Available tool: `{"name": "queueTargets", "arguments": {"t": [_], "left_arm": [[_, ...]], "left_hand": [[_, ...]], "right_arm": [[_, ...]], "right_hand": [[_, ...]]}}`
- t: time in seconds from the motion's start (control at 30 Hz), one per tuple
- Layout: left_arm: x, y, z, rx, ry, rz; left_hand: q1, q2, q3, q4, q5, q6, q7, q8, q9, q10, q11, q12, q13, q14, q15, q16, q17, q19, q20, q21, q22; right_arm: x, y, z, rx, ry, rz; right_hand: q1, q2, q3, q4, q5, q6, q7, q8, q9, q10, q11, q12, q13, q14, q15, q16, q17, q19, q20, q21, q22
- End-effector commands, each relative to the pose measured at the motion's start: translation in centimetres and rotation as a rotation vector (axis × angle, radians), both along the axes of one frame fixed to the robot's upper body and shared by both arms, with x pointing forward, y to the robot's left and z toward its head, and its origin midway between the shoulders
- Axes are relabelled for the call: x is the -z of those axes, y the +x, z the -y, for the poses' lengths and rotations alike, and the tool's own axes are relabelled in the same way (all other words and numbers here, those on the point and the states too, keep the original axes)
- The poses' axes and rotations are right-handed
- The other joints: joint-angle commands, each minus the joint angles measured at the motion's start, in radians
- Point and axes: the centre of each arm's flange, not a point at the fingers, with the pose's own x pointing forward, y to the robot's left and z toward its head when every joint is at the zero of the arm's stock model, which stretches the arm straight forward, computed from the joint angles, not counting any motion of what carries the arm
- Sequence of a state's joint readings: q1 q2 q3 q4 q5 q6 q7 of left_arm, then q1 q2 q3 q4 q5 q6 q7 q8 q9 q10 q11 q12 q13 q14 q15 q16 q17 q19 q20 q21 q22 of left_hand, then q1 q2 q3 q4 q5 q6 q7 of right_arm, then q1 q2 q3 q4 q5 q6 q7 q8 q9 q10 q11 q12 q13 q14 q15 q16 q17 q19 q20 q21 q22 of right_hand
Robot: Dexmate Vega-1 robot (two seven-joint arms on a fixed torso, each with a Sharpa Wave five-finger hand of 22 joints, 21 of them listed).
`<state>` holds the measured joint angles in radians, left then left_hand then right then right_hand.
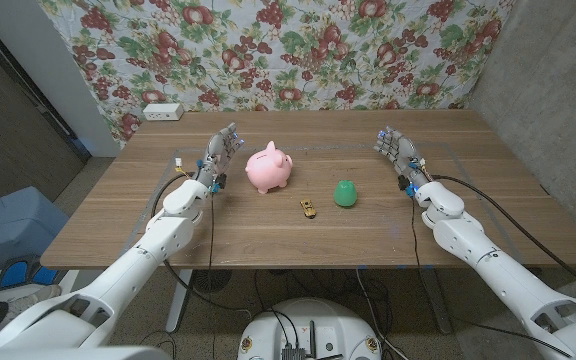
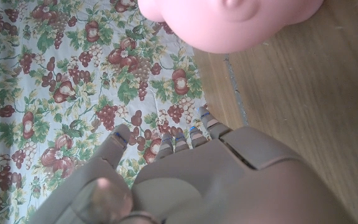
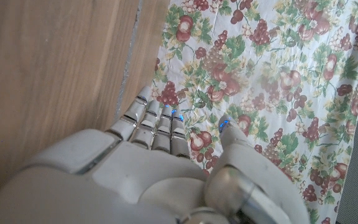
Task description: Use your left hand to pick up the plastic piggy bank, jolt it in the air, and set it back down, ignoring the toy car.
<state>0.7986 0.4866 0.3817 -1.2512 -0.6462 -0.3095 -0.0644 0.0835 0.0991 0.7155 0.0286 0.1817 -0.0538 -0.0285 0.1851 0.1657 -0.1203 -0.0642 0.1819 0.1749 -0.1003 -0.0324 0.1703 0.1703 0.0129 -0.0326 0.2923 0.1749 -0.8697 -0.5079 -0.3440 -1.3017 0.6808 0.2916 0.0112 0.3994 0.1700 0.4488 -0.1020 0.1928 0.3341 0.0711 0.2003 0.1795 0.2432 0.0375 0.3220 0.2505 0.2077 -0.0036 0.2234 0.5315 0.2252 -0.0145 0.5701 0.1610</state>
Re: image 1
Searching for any metal table leg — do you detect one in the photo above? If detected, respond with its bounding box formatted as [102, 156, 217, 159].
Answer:
[165, 268, 194, 334]
[420, 267, 453, 335]

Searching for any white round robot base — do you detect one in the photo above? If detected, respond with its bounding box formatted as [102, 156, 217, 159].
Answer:
[236, 297, 383, 360]

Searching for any black round floor disc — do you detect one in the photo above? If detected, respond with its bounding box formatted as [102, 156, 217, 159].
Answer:
[191, 268, 233, 294]

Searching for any pink plastic piggy bank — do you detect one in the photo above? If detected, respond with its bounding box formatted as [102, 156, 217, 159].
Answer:
[245, 140, 294, 195]

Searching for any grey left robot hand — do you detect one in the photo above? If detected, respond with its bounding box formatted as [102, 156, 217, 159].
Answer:
[193, 122, 246, 195]

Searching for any blue-grey plastic bin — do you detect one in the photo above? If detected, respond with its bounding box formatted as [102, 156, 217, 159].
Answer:
[0, 186, 70, 274]

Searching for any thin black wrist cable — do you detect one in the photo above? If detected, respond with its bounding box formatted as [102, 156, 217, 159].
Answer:
[409, 194, 424, 284]
[206, 192, 218, 360]

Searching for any thin black left wrist cable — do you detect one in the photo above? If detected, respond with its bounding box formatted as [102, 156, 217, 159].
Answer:
[206, 192, 218, 360]

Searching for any grey sneaker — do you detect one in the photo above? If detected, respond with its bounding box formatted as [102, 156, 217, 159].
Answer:
[0, 283, 63, 326]

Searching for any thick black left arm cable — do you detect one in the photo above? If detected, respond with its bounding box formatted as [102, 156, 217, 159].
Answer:
[149, 172, 254, 321]

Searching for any floral fruit print backdrop cloth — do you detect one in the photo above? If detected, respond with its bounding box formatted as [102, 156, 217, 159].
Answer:
[37, 0, 517, 149]

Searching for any white robot torso edge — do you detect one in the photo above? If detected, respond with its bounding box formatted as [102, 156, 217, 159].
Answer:
[0, 344, 174, 360]

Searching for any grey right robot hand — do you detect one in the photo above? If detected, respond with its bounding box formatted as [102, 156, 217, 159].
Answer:
[373, 125, 432, 197]

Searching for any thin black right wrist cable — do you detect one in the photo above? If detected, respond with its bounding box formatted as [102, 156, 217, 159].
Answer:
[409, 194, 424, 284]

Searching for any green plastic egg toy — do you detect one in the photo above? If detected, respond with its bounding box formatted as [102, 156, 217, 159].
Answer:
[332, 179, 359, 209]

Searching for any blue and black foot pedal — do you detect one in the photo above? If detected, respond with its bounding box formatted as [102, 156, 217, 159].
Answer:
[0, 254, 62, 291]

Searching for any white power strip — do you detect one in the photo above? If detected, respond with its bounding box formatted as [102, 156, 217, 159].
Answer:
[142, 102, 185, 122]

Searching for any yellow toy car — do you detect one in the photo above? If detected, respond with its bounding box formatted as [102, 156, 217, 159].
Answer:
[299, 198, 318, 220]

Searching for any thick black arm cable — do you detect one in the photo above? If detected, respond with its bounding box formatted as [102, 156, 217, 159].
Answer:
[430, 173, 576, 304]
[149, 172, 254, 321]

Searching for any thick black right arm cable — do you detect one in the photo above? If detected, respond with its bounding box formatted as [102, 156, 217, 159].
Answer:
[430, 173, 576, 304]

